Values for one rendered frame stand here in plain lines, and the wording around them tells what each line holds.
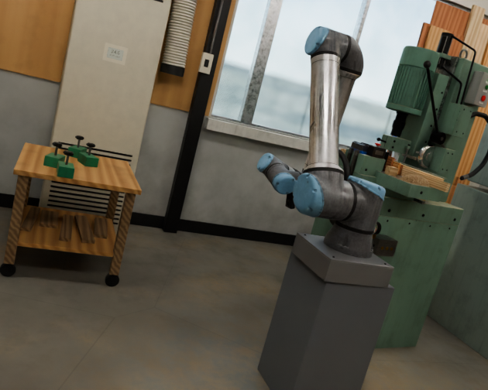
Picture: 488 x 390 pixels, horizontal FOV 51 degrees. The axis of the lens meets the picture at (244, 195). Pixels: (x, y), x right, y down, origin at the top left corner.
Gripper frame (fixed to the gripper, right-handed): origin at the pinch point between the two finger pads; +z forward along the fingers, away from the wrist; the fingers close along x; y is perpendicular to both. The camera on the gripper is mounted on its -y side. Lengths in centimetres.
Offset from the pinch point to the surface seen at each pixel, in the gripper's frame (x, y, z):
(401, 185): -26.1, 25.7, 16.1
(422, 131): -4, 58, 33
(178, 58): 129, 36, -47
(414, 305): -19, -18, 79
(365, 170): -8.5, 24.4, 9.3
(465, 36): 106, 179, 133
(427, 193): -31, 29, 27
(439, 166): -17, 47, 42
